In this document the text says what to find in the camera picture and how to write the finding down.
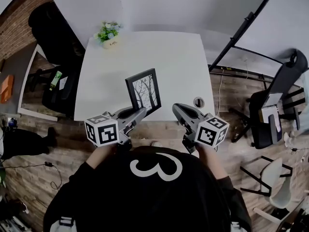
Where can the stack of white papers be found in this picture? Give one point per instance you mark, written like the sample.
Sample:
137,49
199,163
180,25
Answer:
271,112

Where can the white paper sheet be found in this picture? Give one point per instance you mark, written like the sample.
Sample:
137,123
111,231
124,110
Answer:
63,82

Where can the black power adapter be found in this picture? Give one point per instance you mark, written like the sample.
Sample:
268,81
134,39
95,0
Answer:
48,164

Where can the person's white shoe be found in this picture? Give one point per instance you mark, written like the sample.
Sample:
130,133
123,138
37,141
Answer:
157,144

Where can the orange box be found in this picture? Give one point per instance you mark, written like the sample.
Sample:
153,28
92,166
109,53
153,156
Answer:
6,88

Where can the person's right forearm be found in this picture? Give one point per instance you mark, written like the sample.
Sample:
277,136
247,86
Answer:
213,163

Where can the green bottle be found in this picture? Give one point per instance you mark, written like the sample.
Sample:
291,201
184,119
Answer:
55,81

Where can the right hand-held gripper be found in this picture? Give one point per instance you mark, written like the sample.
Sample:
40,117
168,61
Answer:
211,133

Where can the black office chair with armrests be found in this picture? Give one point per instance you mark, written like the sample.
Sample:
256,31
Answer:
265,120

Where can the black framed tree picture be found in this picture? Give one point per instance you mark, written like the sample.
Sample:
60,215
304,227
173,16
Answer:
146,91

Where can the whiteboard on black stand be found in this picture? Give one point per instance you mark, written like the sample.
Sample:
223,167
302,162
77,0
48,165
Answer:
277,20

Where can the person's left forearm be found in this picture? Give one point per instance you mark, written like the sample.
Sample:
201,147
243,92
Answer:
101,157

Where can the grey desk with white edge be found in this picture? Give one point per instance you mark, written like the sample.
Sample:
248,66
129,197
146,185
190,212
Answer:
17,64

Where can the black high-back office chair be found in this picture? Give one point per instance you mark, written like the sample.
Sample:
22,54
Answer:
58,52

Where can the potted plant in white pot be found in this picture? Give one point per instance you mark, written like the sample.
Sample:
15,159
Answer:
108,34

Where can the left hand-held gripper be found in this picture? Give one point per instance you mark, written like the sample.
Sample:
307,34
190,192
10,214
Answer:
102,132

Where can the person in dark jacket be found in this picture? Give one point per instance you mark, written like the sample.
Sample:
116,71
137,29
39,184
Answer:
144,197

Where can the white chair with black legs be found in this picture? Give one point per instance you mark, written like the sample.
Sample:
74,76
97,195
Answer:
280,187

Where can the white wall plug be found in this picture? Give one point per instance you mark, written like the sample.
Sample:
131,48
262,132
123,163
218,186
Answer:
245,58

